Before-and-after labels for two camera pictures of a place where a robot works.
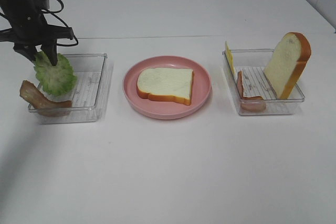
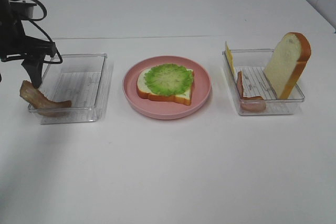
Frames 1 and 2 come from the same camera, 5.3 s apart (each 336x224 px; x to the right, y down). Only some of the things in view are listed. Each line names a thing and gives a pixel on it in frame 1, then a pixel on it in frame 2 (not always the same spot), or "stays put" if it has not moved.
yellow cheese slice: [229, 57] stays put
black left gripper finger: [50, 49] → [34, 67]
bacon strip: [45, 107] stays put
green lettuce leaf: [57, 80] → [168, 80]
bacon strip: [254, 104] stays put
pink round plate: [164, 109] stays put
